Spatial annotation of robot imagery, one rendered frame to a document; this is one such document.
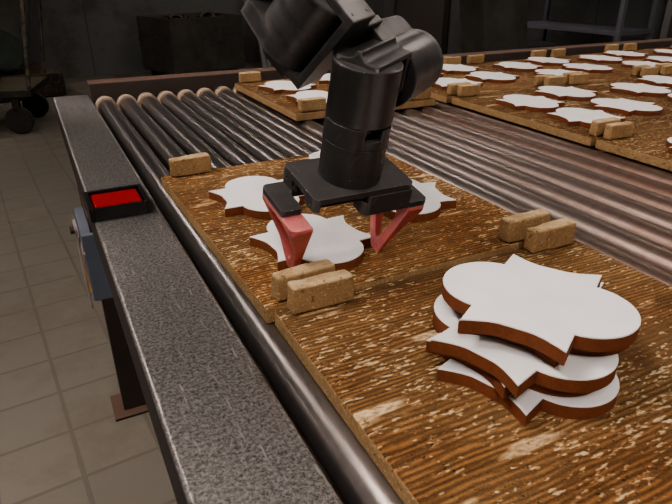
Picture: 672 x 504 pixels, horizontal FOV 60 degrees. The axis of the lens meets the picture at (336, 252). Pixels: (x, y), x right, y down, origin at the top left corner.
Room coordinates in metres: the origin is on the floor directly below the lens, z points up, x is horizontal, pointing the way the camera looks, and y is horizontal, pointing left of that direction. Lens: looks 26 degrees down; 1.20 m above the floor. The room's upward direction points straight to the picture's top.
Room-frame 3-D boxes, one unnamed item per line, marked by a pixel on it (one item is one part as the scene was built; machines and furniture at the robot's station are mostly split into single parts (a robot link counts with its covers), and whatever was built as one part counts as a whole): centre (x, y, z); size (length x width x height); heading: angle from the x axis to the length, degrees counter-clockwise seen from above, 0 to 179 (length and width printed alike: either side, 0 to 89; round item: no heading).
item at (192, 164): (0.80, 0.21, 0.95); 0.06 x 0.02 x 0.03; 118
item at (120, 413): (1.39, 0.62, 0.43); 0.12 x 0.12 x 0.85; 27
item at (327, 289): (0.44, 0.01, 0.95); 0.06 x 0.02 x 0.03; 116
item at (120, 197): (0.72, 0.29, 0.92); 0.06 x 0.06 x 0.01; 27
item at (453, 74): (1.64, -0.33, 0.94); 0.41 x 0.35 x 0.04; 26
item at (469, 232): (0.69, 0.00, 0.93); 0.41 x 0.35 x 0.02; 28
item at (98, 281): (0.90, 0.39, 0.77); 0.14 x 0.11 x 0.18; 27
